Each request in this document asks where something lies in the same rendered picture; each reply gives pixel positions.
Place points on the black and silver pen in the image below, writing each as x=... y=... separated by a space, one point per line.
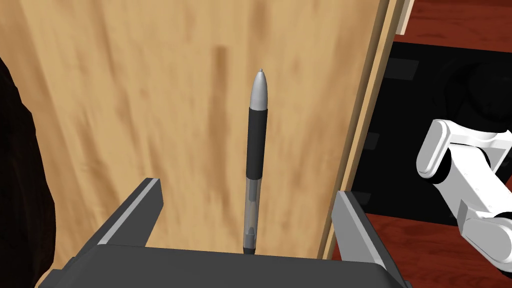
x=256 y=140

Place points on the light wooden table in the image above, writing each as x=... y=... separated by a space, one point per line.
x=120 y=100

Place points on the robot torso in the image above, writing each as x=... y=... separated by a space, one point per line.
x=468 y=180

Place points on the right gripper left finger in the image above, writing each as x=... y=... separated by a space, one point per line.
x=134 y=216

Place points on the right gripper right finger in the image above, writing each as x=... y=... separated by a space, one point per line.
x=354 y=230

